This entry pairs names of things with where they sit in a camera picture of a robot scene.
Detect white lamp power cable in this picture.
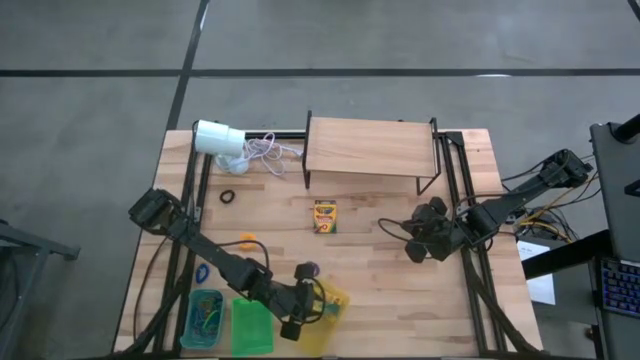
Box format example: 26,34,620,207
244,132,305,177

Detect grey metal cart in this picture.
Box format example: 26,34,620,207
0,218,81,351

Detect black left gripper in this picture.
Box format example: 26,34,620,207
272,260,337,343

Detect teal plastic bin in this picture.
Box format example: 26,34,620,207
179,288,227,351

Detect yellow cable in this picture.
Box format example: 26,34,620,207
517,174,600,244

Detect large orange rubber band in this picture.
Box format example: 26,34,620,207
194,299,216,331

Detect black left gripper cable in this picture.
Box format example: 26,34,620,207
218,239,327,325

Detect black pole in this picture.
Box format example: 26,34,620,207
612,113,640,144

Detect black aluminium table frame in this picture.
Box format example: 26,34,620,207
117,129,544,359

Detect thin brown cable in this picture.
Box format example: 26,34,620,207
132,237,169,344

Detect green plastic basket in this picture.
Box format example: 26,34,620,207
230,297,276,358

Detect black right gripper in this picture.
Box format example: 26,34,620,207
399,196,469,264

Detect white paper sheet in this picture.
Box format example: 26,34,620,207
516,239,557,306

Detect dark grey computer panel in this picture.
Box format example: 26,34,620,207
589,121,640,264

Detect black desk bar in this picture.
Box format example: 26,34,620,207
522,228,612,281

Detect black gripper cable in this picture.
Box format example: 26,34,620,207
377,217,417,247
218,239,327,325

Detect backlit computer keyboard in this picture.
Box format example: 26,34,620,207
598,256,640,320

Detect wooden shelf riser black legs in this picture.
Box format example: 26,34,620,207
301,109,444,197

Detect yellow translucent plastic bin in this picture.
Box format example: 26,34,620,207
294,278,351,358

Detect white desk lamp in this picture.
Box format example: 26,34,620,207
192,118,250,175

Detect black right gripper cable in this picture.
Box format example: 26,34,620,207
377,217,417,247

